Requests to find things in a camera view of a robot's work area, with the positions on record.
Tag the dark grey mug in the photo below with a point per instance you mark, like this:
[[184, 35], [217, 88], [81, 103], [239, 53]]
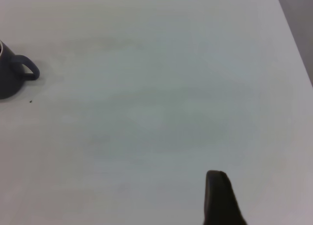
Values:
[[7, 73]]

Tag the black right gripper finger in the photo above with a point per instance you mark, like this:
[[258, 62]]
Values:
[[220, 203]]

